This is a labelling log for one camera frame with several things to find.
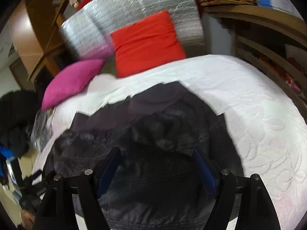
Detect grey folded clothes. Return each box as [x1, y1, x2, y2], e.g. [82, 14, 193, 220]
[30, 108, 54, 153]

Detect silver quilted headboard cushion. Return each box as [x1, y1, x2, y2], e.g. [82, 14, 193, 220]
[60, 0, 205, 60]

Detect black quilted puffer jacket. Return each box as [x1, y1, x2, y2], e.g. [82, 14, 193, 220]
[44, 82, 243, 229]

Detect wooden bedside cabinet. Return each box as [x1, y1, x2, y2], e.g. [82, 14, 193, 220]
[8, 0, 74, 83]

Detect dark clothes pile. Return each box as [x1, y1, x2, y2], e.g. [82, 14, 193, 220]
[1, 90, 41, 158]

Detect white textured bedspread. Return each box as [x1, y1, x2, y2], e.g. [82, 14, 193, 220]
[33, 55, 306, 229]

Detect red pillow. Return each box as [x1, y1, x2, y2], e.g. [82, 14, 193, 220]
[111, 10, 186, 78]

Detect wooden shelf unit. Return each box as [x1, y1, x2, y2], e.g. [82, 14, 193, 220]
[204, 5, 306, 118]

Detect pink pillow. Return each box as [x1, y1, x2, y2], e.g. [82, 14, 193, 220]
[42, 59, 105, 110]

